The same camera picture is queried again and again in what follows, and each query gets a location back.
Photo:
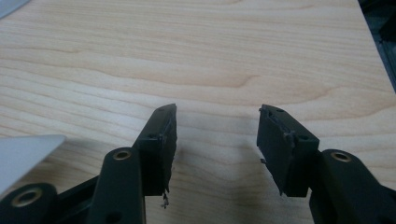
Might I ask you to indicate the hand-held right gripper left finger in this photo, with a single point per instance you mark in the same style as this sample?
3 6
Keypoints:
155 161

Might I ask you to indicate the dark metal stand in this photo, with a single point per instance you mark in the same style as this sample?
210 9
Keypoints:
387 46

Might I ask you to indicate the pale grey flat sheet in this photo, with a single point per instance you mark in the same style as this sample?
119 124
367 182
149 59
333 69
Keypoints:
9 6
21 158

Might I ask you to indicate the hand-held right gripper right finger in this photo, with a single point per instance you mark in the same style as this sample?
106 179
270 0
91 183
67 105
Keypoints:
280 155

